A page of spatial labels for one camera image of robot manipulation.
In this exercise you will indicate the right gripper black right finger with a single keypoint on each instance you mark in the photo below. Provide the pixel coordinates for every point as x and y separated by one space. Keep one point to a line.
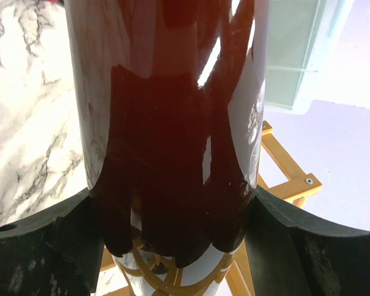
293 252

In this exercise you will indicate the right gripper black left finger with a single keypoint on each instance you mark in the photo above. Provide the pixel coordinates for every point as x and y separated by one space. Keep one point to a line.
57 251

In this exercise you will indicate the red bottle gold foil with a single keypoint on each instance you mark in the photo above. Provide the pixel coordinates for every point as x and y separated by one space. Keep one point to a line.
170 101

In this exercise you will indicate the wooden wine rack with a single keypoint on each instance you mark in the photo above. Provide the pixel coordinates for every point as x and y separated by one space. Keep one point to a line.
283 179

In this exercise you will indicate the clear plastic storage box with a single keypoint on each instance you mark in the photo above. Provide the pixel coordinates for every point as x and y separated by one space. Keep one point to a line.
302 37

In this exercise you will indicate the red black utility knife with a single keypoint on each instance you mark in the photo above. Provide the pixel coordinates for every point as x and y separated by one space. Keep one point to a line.
56 1

